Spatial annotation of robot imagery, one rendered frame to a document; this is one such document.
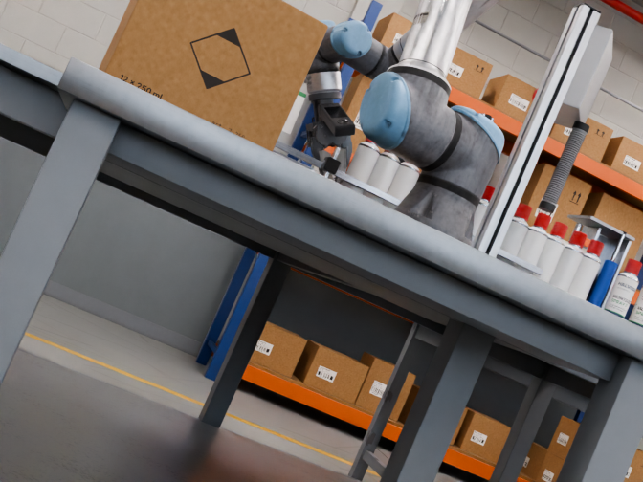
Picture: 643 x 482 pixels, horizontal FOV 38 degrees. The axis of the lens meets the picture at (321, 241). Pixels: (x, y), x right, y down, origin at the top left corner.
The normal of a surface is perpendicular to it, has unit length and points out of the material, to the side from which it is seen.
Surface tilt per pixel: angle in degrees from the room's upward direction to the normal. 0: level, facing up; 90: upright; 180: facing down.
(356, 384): 90
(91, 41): 90
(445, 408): 90
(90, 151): 90
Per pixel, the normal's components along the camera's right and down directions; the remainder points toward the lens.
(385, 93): -0.83, -0.27
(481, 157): 0.44, 0.15
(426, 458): 0.26, 0.05
